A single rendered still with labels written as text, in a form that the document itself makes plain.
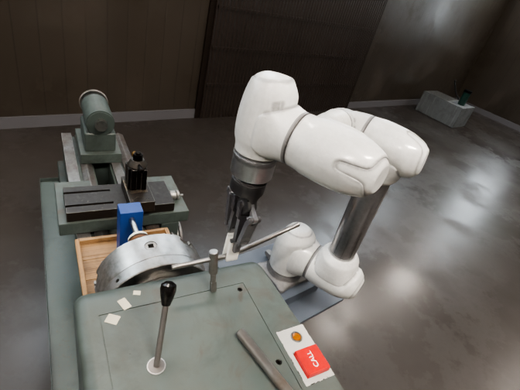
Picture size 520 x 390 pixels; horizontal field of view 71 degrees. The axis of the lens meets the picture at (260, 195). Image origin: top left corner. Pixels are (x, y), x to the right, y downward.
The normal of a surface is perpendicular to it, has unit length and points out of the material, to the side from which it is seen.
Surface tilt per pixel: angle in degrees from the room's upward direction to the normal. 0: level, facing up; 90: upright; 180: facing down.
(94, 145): 90
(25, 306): 0
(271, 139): 88
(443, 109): 90
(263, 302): 0
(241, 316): 0
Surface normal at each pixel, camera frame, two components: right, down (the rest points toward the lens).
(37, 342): 0.23, -0.81
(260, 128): -0.44, 0.37
